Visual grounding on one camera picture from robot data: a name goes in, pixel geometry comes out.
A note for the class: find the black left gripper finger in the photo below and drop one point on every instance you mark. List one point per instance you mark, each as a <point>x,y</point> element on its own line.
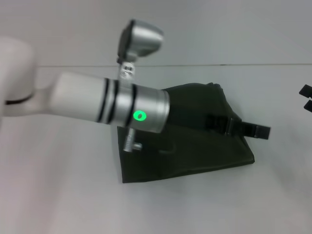
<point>306,89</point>
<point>309,104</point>

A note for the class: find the dark green t-shirt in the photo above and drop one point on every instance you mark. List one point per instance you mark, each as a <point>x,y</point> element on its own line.
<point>195,161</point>

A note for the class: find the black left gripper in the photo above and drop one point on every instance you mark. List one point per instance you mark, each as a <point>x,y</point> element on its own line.
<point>187,114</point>

